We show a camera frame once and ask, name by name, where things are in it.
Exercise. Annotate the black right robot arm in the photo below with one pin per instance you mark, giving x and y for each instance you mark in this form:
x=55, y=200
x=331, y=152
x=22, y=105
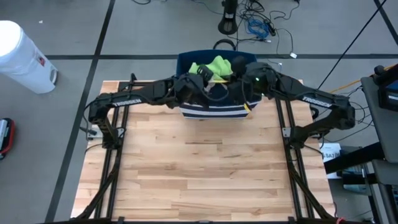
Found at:
x=317, y=101

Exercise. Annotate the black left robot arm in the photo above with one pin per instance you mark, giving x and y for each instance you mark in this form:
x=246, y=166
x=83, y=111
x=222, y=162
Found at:
x=124, y=102

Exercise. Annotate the thin black pole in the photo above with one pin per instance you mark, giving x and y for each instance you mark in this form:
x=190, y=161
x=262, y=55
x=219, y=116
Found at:
x=348, y=50

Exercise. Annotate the green towel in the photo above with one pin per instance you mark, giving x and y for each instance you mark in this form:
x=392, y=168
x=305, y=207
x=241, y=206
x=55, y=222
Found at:
x=217, y=67

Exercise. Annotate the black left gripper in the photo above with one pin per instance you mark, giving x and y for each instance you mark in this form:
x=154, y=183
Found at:
x=192, y=87

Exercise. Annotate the black metal table frame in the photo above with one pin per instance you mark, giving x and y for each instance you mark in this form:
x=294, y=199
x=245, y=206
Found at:
x=290, y=174

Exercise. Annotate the grey cart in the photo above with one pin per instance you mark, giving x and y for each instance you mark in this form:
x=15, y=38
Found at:
x=382, y=130

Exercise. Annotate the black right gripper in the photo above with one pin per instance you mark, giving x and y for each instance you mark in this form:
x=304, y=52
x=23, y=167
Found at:
x=239, y=84

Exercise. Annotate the black stand base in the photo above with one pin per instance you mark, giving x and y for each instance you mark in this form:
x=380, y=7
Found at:
x=228, y=25

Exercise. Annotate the white paper sign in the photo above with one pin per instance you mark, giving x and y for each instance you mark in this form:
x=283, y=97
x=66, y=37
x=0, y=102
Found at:
x=329, y=152

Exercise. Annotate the yellow gripper tag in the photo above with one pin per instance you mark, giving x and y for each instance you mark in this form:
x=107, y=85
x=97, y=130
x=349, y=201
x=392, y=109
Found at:
x=247, y=107

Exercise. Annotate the red and black device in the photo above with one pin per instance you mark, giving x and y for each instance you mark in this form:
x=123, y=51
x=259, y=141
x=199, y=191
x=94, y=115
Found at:
x=7, y=137

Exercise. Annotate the white trash bin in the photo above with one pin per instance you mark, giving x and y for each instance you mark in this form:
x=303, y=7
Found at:
x=25, y=62

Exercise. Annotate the navy white striped fabric basket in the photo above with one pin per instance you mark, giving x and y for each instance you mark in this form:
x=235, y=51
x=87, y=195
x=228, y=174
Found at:
x=217, y=113

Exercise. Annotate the black device with blue screen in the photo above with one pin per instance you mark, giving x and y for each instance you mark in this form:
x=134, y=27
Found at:
x=388, y=99

